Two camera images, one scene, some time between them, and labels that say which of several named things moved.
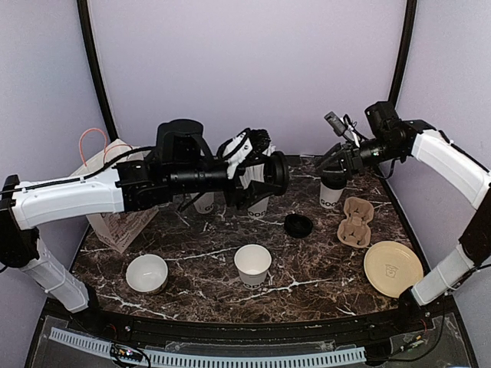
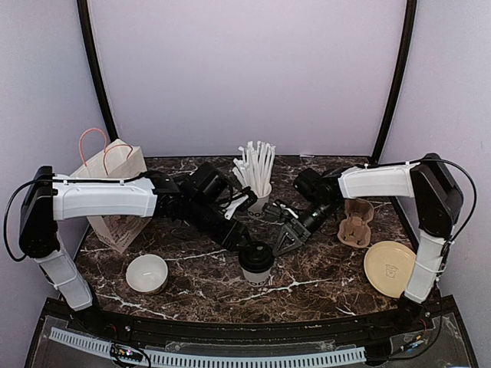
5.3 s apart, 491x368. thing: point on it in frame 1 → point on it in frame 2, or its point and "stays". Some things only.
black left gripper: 246,198 → 229,238
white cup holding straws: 258,209 stays
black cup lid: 277,172 → 256,257
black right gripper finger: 332,152 → 288,241
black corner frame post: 83,9 stays
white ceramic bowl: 147,273 stays
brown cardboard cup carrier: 354,231 stays
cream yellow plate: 392,267 stays
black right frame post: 398,86 stays
